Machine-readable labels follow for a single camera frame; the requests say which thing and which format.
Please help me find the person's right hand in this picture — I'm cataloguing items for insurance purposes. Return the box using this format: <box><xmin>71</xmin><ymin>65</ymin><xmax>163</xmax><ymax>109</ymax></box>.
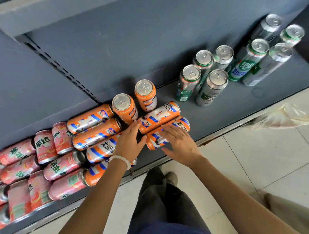
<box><xmin>158</xmin><ymin>124</ymin><xmax>203</xmax><ymax>168</ymax></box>

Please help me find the person's left hand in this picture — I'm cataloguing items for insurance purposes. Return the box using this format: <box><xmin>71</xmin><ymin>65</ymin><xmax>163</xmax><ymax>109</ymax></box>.
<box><xmin>115</xmin><ymin>120</ymin><xmax>147</xmax><ymax>161</ymax></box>

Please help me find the orange striped soda can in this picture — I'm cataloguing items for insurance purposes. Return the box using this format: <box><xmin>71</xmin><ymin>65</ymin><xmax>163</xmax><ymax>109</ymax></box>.
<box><xmin>145</xmin><ymin>115</ymin><xmax>191</xmax><ymax>151</ymax></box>
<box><xmin>138</xmin><ymin>101</ymin><xmax>181</xmax><ymax>135</ymax></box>

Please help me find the group of orange cans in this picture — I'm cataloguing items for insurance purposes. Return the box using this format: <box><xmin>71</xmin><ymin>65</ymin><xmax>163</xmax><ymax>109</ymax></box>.
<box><xmin>67</xmin><ymin>79</ymin><xmax>157</xmax><ymax>187</ymax></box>

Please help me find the grey metal shelf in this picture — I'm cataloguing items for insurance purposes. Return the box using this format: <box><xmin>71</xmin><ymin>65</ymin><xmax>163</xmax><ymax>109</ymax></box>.
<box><xmin>0</xmin><ymin>0</ymin><xmax>309</xmax><ymax>234</ymax></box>

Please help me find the pile of pink soda cans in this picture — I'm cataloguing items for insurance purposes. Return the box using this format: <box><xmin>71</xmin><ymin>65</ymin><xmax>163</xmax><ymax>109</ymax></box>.
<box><xmin>0</xmin><ymin>121</ymin><xmax>87</xmax><ymax>230</ymax></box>

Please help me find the person's right forearm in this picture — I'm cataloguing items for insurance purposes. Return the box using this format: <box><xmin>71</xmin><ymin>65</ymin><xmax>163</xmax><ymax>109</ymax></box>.
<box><xmin>187</xmin><ymin>156</ymin><xmax>301</xmax><ymax>234</ymax></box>

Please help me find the person's left forearm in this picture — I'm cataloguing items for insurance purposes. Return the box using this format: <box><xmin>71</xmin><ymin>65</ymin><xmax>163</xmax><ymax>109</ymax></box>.
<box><xmin>59</xmin><ymin>159</ymin><xmax>131</xmax><ymax>234</ymax></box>

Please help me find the grey shoe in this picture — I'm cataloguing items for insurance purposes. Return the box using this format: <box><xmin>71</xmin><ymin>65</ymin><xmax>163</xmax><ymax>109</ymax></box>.
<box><xmin>165</xmin><ymin>171</ymin><xmax>178</xmax><ymax>186</ymax></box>

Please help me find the navy blue shirt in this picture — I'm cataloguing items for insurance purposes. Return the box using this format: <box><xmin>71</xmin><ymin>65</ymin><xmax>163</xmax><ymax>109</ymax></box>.
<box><xmin>131</xmin><ymin>220</ymin><xmax>212</xmax><ymax>234</ymax></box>

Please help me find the clear plastic bag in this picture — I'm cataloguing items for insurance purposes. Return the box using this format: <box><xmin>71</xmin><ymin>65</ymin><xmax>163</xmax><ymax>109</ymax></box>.
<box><xmin>244</xmin><ymin>102</ymin><xmax>309</xmax><ymax>131</ymax></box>

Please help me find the white bead bracelet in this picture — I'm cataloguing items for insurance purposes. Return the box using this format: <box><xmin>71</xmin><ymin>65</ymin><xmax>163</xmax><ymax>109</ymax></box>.
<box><xmin>108</xmin><ymin>155</ymin><xmax>132</xmax><ymax>171</ymax></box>

